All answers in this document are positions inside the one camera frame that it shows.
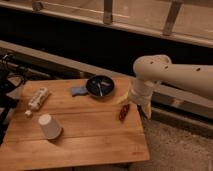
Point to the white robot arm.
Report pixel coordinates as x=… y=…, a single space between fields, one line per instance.
x=151 y=70

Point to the white plastic bottle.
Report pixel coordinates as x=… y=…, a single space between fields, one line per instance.
x=37 y=100

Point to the white paper cup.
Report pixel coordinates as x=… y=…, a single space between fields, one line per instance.
x=49 y=126

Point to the metal railing frame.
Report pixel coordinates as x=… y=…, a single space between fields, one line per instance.
x=188 y=21

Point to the red brown small object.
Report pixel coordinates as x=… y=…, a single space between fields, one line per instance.
x=124 y=111

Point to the utensil inside bowl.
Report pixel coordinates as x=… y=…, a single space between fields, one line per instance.
x=99 y=84

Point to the black ceramic bowl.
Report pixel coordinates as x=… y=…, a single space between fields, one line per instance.
x=93 y=89

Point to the blue sponge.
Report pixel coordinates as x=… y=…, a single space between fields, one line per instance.
x=78 y=91

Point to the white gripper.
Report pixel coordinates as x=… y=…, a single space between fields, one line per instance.
x=140 y=93

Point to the black equipment at left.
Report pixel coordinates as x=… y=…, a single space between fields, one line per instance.
x=10 y=80

